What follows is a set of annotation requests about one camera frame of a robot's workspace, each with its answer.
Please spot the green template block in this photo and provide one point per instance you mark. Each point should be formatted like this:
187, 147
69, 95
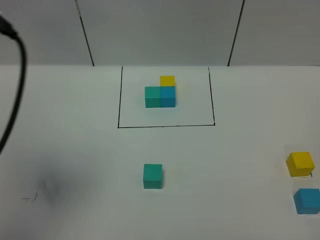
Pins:
152, 97

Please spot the blue template block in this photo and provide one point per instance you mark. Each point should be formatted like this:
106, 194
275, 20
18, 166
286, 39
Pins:
167, 96

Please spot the yellow template block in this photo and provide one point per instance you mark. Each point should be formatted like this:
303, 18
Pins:
167, 81

